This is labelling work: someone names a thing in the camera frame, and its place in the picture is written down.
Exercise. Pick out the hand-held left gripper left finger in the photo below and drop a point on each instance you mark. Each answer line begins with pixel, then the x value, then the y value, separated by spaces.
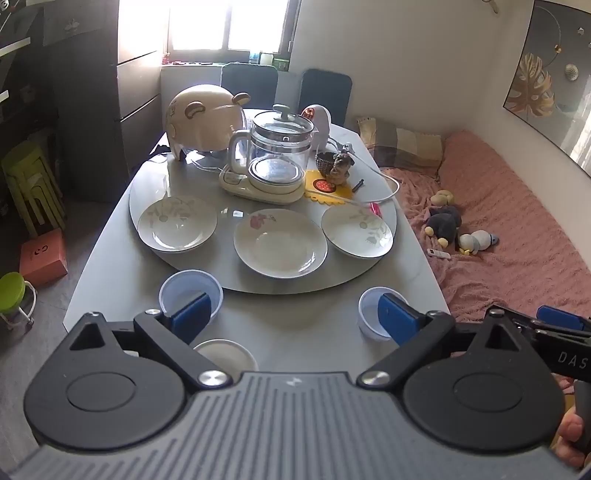
pixel 191 314

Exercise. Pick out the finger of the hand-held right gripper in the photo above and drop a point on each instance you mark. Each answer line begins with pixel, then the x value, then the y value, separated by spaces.
pixel 563 317

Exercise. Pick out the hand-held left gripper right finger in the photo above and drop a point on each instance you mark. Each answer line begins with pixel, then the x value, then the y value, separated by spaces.
pixel 397 319

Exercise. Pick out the blue plastic bowl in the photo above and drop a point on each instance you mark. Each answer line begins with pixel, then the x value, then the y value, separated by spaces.
pixel 184 286
pixel 369 314

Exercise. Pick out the white ceramic bowl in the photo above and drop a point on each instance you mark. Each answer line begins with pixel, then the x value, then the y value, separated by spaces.
pixel 224 357

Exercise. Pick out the leaf pattern plate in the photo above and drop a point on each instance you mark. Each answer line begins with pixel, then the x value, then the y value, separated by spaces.
pixel 355 233
pixel 178 230

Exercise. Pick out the flower pattern plate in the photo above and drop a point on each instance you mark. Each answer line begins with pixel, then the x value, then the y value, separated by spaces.
pixel 279 247

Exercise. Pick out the person's right hand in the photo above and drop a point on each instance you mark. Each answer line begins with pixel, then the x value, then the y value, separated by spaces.
pixel 570 443

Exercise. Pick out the glass turntable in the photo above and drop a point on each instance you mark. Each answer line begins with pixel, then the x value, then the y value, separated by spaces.
pixel 217 265

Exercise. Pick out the white remote control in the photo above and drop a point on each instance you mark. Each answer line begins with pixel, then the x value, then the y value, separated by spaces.
pixel 438 253

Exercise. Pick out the dark plush toy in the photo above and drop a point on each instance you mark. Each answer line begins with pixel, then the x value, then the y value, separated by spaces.
pixel 443 224

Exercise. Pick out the pink lighter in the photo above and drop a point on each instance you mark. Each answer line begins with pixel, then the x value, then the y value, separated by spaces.
pixel 375 210

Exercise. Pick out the white penguin plush toy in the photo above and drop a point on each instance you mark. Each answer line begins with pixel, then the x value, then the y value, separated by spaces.
pixel 478 241

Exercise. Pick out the yellow plush toy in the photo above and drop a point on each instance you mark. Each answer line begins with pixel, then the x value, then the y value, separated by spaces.
pixel 441 197

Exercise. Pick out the cream kettle base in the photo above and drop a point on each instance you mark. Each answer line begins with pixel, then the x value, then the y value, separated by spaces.
pixel 240 187

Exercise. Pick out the yellow sunflower coaster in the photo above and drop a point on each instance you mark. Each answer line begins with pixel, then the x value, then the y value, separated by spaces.
pixel 323 187

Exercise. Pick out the orange box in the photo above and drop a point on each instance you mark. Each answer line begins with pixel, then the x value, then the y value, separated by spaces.
pixel 41 258

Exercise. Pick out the brown figurine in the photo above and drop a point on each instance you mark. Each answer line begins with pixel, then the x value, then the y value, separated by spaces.
pixel 340 168

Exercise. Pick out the small woven cup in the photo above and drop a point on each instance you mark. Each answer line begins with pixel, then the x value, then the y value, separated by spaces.
pixel 324 161

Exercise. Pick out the plaid pillow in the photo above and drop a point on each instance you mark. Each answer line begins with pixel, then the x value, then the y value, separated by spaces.
pixel 401 145

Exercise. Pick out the green-top stool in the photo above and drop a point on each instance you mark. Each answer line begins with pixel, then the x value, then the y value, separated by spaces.
pixel 11 288

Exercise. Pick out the beige bear-shaped cover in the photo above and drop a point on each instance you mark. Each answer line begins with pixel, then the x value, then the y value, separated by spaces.
pixel 203 122

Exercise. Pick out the glass kettle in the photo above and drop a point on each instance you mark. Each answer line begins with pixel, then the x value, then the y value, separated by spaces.
pixel 279 134

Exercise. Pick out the white round appliance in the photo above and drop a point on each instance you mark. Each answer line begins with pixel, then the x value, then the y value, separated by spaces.
pixel 321 124

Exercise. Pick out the stack of green stools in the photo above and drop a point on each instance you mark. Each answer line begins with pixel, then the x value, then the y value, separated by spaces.
pixel 27 184

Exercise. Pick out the dark tall cabinet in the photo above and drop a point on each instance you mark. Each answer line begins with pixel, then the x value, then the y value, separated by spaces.
pixel 101 115

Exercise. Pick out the dark chair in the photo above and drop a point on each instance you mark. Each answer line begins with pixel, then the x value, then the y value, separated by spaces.
pixel 249 83
pixel 325 90

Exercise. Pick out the window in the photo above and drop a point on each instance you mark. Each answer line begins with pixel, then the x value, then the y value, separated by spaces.
pixel 231 27

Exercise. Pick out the leaf wall poster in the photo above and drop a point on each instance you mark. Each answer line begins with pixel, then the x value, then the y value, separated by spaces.
pixel 549 78

